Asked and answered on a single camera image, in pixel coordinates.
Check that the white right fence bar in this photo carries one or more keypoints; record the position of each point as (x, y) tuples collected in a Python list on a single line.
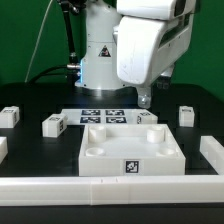
[(213, 151)]

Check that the white fence bar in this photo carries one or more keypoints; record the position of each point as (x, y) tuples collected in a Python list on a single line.
[(213, 151), (111, 190)]

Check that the white square tabletop part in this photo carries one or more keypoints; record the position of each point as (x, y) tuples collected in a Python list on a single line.
[(130, 149)]

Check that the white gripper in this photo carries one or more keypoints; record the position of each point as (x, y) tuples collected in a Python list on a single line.
[(149, 48)]

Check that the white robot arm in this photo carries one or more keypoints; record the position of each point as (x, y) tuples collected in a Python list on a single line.
[(99, 65)]

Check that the white front fence bar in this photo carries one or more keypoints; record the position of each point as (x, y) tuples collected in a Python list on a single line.
[(111, 190)]

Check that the white base tag plate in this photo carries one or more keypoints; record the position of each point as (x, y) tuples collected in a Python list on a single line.
[(102, 116)]

